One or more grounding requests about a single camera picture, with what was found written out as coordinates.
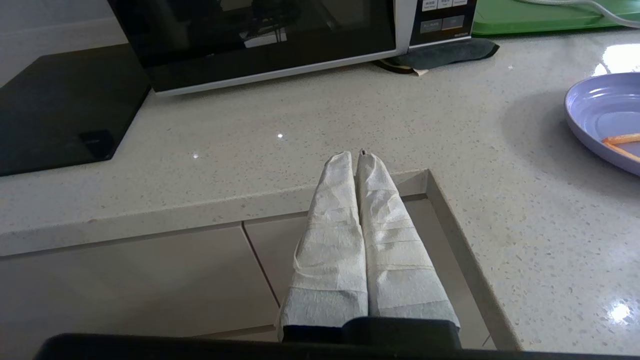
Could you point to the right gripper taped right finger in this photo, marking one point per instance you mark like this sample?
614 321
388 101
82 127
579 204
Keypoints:
395 250

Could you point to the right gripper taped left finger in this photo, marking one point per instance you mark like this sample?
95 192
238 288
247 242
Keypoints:
330 240

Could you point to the purple plastic plate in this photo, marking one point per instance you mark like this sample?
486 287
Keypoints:
605 110

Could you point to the black silver microwave oven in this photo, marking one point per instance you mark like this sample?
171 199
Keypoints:
442 22

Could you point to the dark cloth pad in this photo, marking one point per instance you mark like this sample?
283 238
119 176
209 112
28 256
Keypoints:
445 55

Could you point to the green plastic cutting board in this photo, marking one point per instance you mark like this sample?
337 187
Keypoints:
540 20

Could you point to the black glass induction cooktop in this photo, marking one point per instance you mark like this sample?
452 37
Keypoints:
65 110

